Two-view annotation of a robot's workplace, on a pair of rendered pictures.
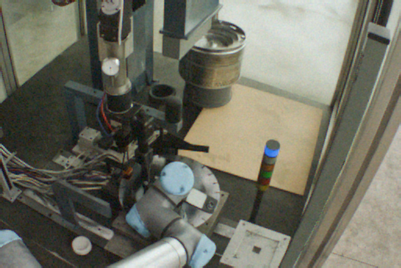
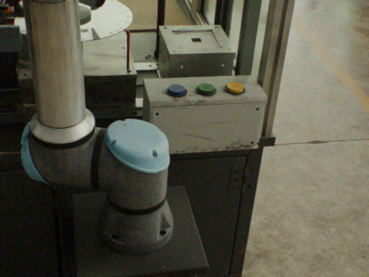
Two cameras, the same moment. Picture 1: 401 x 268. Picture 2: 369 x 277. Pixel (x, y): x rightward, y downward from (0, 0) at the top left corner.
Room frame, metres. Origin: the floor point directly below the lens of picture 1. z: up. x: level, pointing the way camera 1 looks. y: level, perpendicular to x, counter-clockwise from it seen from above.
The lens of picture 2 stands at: (-0.55, 0.64, 1.56)
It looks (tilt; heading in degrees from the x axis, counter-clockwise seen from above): 34 degrees down; 325
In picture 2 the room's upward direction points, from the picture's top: 5 degrees clockwise
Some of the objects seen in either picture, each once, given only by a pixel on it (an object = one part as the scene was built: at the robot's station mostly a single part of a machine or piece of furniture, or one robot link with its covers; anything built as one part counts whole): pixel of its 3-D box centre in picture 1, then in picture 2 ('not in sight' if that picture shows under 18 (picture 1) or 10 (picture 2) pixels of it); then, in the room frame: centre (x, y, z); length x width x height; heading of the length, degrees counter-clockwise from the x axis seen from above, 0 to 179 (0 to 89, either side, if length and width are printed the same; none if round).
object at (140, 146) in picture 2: not in sight; (133, 161); (0.23, 0.22, 0.91); 0.13 x 0.12 x 0.14; 51
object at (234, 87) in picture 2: not in sight; (234, 89); (0.39, -0.14, 0.90); 0.04 x 0.04 x 0.02
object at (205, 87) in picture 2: not in sight; (206, 90); (0.41, -0.07, 0.90); 0.04 x 0.04 x 0.02
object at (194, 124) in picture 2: not in sight; (202, 114); (0.43, -0.08, 0.82); 0.28 x 0.11 x 0.15; 69
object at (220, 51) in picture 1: (210, 65); not in sight; (1.62, -0.02, 0.93); 0.31 x 0.31 x 0.36
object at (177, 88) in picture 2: not in sight; (176, 92); (0.44, -0.01, 0.90); 0.04 x 0.04 x 0.02
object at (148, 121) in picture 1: (142, 138); not in sight; (0.84, 0.16, 1.17); 0.06 x 0.05 x 0.20; 60
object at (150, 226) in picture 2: not in sight; (136, 209); (0.22, 0.21, 0.80); 0.15 x 0.15 x 0.10
